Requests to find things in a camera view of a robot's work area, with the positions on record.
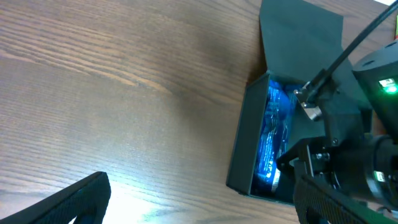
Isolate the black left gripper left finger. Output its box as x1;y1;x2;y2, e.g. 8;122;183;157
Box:
1;172;111;224

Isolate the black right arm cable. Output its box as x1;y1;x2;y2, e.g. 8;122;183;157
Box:
306;0;398;103

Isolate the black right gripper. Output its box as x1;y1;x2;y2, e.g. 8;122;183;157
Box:
277;77;397;205

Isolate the dark green gift box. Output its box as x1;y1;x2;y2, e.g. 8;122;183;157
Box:
226;0;343;205

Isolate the blue cookie packet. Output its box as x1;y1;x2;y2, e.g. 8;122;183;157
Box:
252;80;301;194

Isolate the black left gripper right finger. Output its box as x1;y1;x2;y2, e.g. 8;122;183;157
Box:
294;175;395;224

